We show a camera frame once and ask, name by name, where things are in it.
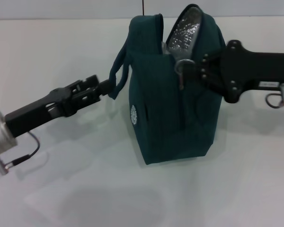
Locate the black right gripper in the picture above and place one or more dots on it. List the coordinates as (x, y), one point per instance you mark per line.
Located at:
(251, 68)

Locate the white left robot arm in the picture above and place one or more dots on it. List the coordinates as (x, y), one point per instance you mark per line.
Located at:
(0, 139)

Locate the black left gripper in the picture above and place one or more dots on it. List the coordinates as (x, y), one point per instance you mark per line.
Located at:
(38, 111)

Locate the dark teal insulated lunch bag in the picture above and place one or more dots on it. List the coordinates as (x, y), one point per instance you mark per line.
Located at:
(175, 113)

